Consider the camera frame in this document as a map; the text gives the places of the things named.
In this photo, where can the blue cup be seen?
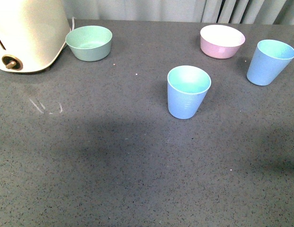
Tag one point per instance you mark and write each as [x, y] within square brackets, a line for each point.
[187, 87]
[268, 61]

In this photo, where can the green bowl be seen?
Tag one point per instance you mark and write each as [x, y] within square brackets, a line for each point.
[90, 43]

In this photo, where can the pink bowl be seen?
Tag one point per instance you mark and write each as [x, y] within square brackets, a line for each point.
[220, 41]

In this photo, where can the cream white toaster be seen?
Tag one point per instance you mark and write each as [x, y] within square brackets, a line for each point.
[32, 34]

